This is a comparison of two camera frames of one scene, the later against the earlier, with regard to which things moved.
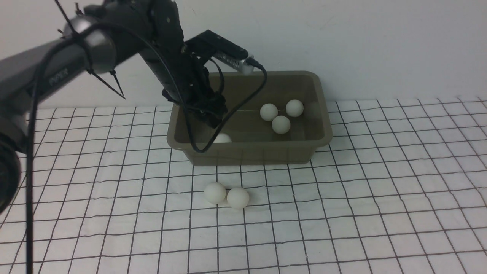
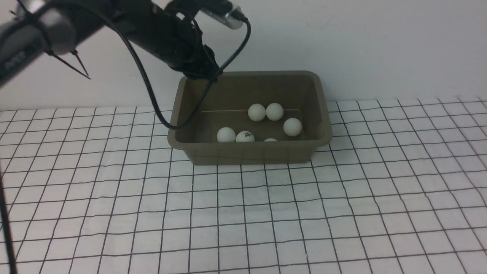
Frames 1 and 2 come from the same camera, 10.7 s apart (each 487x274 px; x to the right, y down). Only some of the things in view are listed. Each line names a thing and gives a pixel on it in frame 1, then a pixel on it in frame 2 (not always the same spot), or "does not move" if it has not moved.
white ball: (268, 112) -> (256, 112)
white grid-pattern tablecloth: (401, 189) does not move
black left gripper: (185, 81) -> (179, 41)
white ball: (294, 108) -> (274, 111)
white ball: (280, 125) -> (292, 127)
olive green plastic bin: (287, 118) does not move
